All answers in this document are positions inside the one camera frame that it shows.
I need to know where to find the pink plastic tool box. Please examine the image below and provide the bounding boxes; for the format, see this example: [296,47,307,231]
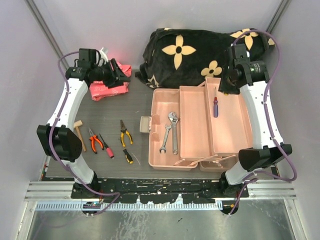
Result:
[148,77,253,172]

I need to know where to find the pink plastic bag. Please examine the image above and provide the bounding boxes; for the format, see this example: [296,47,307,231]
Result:
[89,72,129,102]

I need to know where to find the silver adjustable wrench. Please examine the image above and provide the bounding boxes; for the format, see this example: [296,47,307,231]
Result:
[168,111,179,155]

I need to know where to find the black floral pillow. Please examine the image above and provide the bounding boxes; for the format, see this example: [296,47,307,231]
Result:
[135,28,275,89]

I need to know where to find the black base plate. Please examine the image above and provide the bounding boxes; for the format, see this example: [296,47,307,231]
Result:
[70,177,250,205]

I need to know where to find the blue handled screwdriver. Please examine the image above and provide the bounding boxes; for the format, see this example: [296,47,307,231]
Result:
[213,87,219,118]

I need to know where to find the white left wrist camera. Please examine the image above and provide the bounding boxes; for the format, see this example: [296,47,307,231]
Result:
[97,47,109,67]

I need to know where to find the aluminium frame rail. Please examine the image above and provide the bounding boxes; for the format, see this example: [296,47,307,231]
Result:
[25,178,297,204]

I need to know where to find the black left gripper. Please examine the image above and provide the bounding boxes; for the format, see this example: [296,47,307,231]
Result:
[92,58,131,89]

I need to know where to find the white slotted cable duct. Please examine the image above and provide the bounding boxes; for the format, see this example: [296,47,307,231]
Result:
[35,201,223,211]

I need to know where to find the pink handled screwdriver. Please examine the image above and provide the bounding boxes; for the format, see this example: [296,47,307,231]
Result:
[99,134,115,160]

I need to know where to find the silver combination spanner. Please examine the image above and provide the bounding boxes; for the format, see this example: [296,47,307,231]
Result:
[159,124,172,153]

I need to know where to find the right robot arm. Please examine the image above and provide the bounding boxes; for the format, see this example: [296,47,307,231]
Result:
[218,44,293,197]

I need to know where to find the yellow handled pliers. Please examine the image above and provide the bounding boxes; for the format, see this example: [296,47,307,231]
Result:
[120,119,134,148]

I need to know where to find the grey tool box latch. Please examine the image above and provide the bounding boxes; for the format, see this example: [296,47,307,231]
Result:
[139,116,152,133]

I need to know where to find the orange handled pliers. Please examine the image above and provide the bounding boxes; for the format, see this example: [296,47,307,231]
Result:
[88,128,105,154]

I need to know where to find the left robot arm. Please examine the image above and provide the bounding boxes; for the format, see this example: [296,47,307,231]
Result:
[36,48,130,198]

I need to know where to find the wooden hammer handle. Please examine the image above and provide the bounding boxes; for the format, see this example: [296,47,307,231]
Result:
[73,120,87,152]

